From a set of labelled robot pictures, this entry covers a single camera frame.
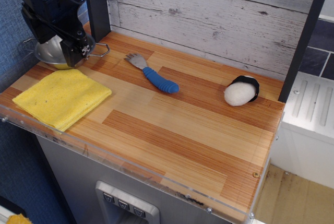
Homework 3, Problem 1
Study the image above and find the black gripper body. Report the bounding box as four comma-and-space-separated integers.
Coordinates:
22, 5, 89, 68

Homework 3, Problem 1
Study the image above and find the blue handled metal fork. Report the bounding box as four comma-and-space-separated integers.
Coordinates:
125, 53, 180, 93

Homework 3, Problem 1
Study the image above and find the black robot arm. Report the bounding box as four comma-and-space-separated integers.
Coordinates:
21, 0, 90, 67

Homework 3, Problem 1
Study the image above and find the yellow folded towel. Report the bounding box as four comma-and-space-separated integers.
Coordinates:
13, 69, 112, 132

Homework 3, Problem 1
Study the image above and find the clear acrylic table edge guard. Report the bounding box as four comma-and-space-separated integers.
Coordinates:
0, 103, 285, 222

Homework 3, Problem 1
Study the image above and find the grey toy fridge cabinet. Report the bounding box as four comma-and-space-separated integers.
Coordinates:
38, 134, 251, 223

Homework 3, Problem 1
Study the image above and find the silver dispenser button panel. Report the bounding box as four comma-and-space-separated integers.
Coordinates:
96, 181, 160, 223

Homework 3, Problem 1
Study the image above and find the white and black plush toy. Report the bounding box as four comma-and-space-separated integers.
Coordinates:
224, 75, 260, 107

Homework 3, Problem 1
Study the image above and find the yellow object at bottom corner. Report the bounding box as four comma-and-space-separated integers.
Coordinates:
6, 214, 32, 224

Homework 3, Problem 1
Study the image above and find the white ridged side unit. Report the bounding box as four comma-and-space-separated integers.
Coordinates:
270, 72, 333, 188

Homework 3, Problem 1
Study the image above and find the stainless steel bowl with handles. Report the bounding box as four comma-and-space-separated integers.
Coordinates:
24, 34, 110, 70

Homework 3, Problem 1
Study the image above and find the dark left vertical post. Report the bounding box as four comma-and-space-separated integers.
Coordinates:
87, 0, 111, 42

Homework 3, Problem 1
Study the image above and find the dark vertical post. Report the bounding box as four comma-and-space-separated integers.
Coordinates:
87, 0, 111, 42
278, 0, 325, 103

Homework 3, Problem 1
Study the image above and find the dark right vertical post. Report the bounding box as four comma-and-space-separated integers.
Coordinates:
278, 0, 325, 103

